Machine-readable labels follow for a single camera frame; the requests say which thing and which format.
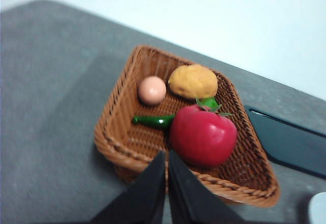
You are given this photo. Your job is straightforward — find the black rectangular tray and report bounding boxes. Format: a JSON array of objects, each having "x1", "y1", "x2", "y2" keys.
[{"x1": 244, "y1": 105, "x2": 326, "y2": 179}]

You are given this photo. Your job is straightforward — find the yellow-brown potato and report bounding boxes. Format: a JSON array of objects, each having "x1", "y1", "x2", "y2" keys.
[{"x1": 168, "y1": 65, "x2": 219, "y2": 100}]

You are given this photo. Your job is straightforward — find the green chili pepper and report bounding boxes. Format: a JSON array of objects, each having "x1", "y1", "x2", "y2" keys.
[{"x1": 131, "y1": 98, "x2": 219, "y2": 130}]

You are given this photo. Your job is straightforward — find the pale grey round plate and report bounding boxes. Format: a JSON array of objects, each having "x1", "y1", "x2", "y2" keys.
[{"x1": 308, "y1": 192, "x2": 326, "y2": 224}]

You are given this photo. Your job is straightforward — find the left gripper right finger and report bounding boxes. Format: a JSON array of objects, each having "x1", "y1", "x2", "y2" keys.
[{"x1": 168, "y1": 149, "x2": 240, "y2": 224}]

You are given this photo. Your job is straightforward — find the brown woven wicker basket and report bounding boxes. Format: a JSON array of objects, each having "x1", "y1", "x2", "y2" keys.
[{"x1": 94, "y1": 44, "x2": 281, "y2": 208}]

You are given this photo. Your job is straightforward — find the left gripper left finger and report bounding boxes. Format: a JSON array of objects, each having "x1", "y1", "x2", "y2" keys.
[{"x1": 90, "y1": 150, "x2": 167, "y2": 224}]

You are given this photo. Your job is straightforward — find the pink-beige egg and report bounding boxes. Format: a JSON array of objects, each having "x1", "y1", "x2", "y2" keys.
[{"x1": 138, "y1": 76, "x2": 167, "y2": 105}]

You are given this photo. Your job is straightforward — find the red tomato with green stem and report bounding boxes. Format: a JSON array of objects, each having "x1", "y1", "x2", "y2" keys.
[{"x1": 169, "y1": 98, "x2": 238, "y2": 168}]

